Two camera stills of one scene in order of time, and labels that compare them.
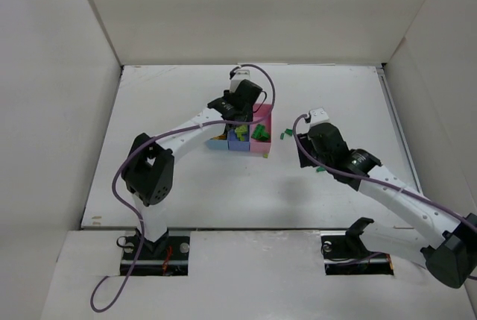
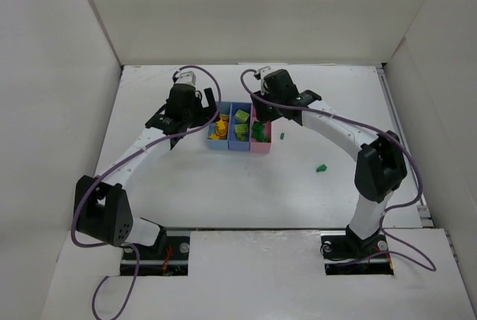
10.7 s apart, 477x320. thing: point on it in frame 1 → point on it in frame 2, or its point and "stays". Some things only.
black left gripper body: (243, 112) → (203, 110)
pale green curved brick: (241, 129) stays
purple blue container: (235, 144) stays
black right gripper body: (305, 151) → (261, 110)
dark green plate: (260, 133) stays
